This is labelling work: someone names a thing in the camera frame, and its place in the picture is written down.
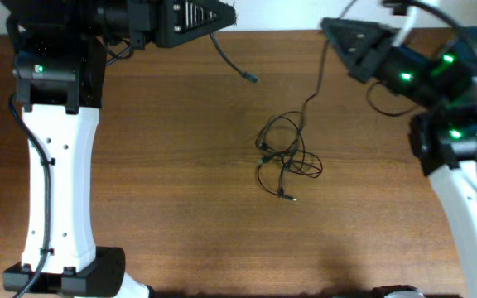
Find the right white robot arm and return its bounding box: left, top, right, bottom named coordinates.
left=320, top=17, right=477, bottom=297

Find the black USB cable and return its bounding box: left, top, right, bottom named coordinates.
left=254, top=39, right=330, bottom=180

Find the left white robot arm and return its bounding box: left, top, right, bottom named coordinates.
left=2, top=0, right=236, bottom=297

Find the thin black micro-USB cable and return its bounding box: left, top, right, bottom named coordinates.
left=208, top=31, right=260, bottom=84

